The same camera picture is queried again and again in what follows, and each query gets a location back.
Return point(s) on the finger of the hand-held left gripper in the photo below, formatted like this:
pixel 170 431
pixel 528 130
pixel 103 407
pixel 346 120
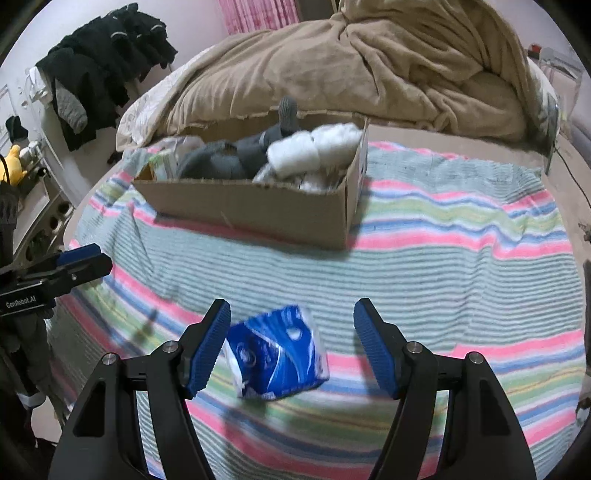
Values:
pixel 83 272
pixel 78 254

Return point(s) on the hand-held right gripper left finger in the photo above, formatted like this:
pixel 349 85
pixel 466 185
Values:
pixel 210 346

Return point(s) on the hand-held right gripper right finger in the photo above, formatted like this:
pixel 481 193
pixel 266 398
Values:
pixel 378 350

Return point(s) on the blue tissue pack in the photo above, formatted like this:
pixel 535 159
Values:
pixel 277 355

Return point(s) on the cartoon print tissue packet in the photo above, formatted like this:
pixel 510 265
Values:
pixel 161 164

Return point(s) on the cardboard box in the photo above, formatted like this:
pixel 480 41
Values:
pixel 240 212

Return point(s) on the grey fuzzy cloth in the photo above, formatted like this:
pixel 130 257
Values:
pixel 207 161

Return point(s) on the zip bag of cotton swabs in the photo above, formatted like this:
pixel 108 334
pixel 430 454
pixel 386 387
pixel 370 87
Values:
pixel 314 182

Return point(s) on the grey non-slip socks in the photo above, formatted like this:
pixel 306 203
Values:
pixel 258 147

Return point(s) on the white socks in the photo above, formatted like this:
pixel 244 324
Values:
pixel 295 152

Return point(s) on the grey shelf unit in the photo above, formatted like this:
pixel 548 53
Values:
pixel 41 217

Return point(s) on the black glove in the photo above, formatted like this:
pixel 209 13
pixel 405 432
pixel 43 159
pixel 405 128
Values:
pixel 115 157

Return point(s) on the striped blanket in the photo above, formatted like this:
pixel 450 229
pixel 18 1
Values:
pixel 438 258

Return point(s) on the black cloth item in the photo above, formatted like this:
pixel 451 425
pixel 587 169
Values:
pixel 16 128

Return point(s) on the grey padded garment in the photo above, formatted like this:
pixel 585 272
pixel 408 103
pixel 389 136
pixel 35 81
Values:
pixel 69 108

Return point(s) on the white quilt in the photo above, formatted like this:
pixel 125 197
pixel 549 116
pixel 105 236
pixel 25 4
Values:
pixel 143 115

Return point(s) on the pile of black clothes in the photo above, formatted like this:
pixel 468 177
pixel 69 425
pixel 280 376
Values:
pixel 106 50

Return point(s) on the beige fleece blanket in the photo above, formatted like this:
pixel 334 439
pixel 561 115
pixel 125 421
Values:
pixel 369 69

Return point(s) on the standing tablet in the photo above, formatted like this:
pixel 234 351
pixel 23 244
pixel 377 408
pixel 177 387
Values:
pixel 551 124

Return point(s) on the pink curtain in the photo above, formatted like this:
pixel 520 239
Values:
pixel 258 16

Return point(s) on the metal rack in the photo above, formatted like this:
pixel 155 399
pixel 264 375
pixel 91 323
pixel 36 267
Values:
pixel 554 64

